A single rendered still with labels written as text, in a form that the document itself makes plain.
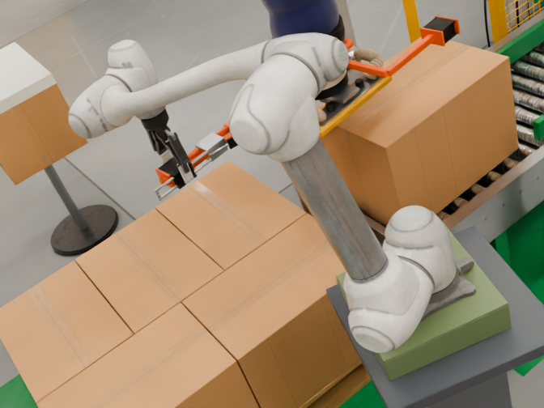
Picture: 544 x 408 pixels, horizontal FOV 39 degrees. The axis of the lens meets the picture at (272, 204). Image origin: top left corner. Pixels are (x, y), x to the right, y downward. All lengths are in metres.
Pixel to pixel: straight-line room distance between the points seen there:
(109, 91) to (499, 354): 1.19
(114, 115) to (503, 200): 1.48
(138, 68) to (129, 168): 2.74
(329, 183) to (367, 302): 0.32
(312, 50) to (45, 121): 2.28
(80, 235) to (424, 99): 2.31
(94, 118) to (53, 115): 1.83
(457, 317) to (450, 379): 0.16
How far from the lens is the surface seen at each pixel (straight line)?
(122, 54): 1.99
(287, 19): 2.31
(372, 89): 2.49
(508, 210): 2.86
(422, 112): 2.59
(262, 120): 1.48
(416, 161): 2.59
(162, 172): 2.20
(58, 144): 3.78
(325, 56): 1.60
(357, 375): 3.03
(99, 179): 4.75
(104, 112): 1.89
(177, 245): 3.04
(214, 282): 2.81
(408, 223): 1.91
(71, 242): 4.30
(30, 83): 3.66
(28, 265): 4.37
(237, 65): 1.76
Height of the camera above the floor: 2.38
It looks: 37 degrees down
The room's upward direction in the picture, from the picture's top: 20 degrees counter-clockwise
